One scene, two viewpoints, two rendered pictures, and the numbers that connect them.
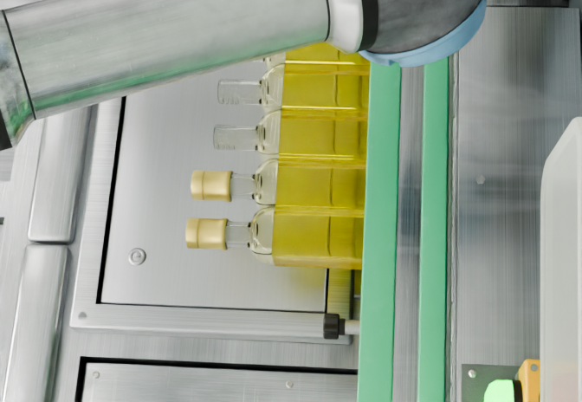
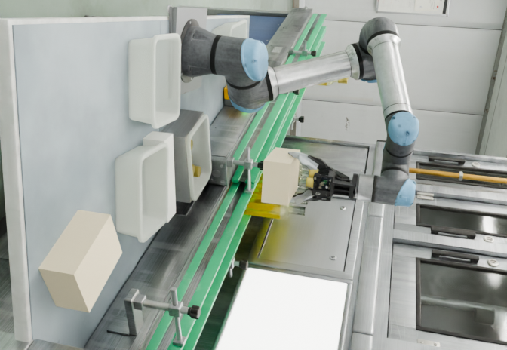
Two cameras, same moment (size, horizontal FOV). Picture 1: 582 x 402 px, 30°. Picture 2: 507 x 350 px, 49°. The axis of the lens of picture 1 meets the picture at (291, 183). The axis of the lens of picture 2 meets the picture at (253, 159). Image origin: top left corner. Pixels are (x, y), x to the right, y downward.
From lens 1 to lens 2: 2.09 m
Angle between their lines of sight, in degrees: 81
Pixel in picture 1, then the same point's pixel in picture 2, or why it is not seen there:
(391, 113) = (254, 146)
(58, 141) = (373, 238)
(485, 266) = (241, 118)
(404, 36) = not seen: hidden behind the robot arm
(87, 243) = (359, 210)
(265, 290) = not seen: hidden behind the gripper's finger
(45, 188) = (376, 228)
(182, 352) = not seen: hidden behind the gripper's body
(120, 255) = (348, 209)
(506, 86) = (221, 142)
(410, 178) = (253, 137)
